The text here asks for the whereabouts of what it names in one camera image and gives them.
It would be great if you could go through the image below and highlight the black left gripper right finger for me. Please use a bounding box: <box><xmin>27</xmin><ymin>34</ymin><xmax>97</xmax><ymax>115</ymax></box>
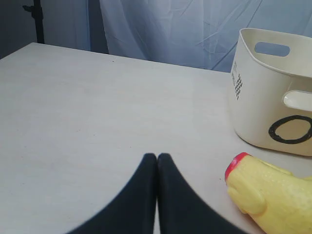
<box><xmin>157</xmin><ymin>153</ymin><xmax>244</xmax><ymax>234</ymax></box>

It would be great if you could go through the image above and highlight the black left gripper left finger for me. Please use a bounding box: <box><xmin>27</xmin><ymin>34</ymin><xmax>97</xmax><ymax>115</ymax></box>
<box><xmin>69</xmin><ymin>153</ymin><xmax>156</xmax><ymax>234</ymax></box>

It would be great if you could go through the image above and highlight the blue backdrop cloth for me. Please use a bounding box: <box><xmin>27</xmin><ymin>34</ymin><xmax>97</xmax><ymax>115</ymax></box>
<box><xmin>41</xmin><ymin>0</ymin><xmax>312</xmax><ymax>72</ymax></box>

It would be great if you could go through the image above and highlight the headless yellow rubber chicken body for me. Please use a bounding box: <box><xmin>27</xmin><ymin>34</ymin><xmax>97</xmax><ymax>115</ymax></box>
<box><xmin>225</xmin><ymin>152</ymin><xmax>312</xmax><ymax>234</ymax></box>

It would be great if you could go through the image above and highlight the cream bin marked O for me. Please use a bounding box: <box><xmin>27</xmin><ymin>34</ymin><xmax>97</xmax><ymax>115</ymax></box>
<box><xmin>228</xmin><ymin>28</ymin><xmax>312</xmax><ymax>156</ymax></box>

